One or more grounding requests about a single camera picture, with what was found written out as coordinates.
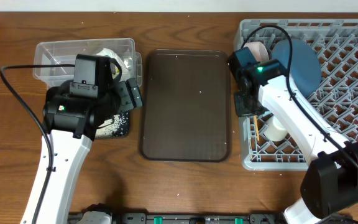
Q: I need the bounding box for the white plastic cup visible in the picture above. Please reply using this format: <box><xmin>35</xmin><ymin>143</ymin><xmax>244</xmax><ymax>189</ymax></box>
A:
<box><xmin>264</xmin><ymin>116</ymin><xmax>288</xmax><ymax>142</ymax></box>

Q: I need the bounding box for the black plastic tray bin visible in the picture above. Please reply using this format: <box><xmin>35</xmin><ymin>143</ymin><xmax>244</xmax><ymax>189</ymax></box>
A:
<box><xmin>94</xmin><ymin>111</ymin><xmax>131</xmax><ymax>139</ymax></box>

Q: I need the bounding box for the blue plate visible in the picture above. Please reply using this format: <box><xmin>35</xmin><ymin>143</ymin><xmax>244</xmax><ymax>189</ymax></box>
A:
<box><xmin>272</xmin><ymin>39</ymin><xmax>321</xmax><ymax>98</ymax></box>

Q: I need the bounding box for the spilled rice food waste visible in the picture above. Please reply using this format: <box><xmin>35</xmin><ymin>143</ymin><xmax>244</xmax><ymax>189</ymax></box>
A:
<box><xmin>95</xmin><ymin>112</ymin><xmax>129</xmax><ymax>138</ymax></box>

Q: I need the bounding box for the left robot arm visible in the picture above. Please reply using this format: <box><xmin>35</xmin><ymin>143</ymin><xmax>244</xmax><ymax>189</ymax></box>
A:
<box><xmin>21</xmin><ymin>54</ymin><xmax>142</xmax><ymax>223</ymax></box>

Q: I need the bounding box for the grey dishwasher rack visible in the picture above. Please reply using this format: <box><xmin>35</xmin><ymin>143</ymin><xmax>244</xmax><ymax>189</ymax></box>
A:
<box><xmin>234</xmin><ymin>19</ymin><xmax>358</xmax><ymax>170</ymax></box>

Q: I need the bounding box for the pink white bowl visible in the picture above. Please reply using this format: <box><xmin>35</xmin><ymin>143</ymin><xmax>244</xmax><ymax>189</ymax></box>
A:
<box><xmin>244</xmin><ymin>42</ymin><xmax>269</xmax><ymax>62</ymax></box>

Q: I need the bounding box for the white tissue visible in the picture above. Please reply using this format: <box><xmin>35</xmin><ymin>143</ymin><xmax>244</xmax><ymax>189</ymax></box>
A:
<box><xmin>96</xmin><ymin>48</ymin><xmax>132</xmax><ymax>81</ymax></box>

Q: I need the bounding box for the clear plastic bin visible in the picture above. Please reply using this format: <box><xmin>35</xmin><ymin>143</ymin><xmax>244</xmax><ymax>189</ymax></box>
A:
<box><xmin>33</xmin><ymin>38</ymin><xmax>142</xmax><ymax>89</ymax></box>

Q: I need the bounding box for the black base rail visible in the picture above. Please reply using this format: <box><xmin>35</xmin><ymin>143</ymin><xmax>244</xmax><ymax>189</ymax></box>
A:
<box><xmin>64</xmin><ymin>204</ymin><xmax>286</xmax><ymax>224</ymax></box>

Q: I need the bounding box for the wooden chopstick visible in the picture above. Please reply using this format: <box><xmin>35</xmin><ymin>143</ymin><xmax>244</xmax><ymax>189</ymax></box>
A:
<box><xmin>253</xmin><ymin>115</ymin><xmax>260</xmax><ymax>141</ymax></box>

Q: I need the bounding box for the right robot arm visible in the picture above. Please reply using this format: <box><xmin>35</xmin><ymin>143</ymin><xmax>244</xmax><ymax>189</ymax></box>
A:
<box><xmin>227</xmin><ymin>43</ymin><xmax>358</xmax><ymax>223</ymax></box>

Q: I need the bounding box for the brown serving tray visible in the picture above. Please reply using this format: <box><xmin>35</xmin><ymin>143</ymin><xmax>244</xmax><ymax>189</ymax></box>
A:
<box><xmin>139</xmin><ymin>49</ymin><xmax>231</xmax><ymax>162</ymax></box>

